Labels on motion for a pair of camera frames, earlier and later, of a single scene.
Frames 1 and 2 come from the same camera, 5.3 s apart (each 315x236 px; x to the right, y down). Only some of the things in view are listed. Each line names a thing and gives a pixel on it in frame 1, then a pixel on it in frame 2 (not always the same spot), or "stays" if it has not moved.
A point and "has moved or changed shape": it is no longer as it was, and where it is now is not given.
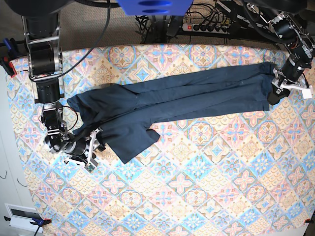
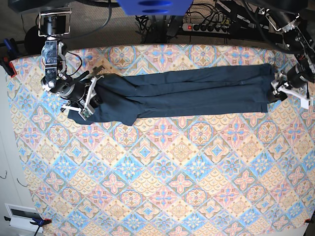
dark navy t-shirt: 121,114 has moved or changed shape
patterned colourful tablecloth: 245,174 stays
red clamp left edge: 13,54 stays
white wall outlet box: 21,217 stays
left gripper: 83,150 to 82,91
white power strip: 212,29 stays
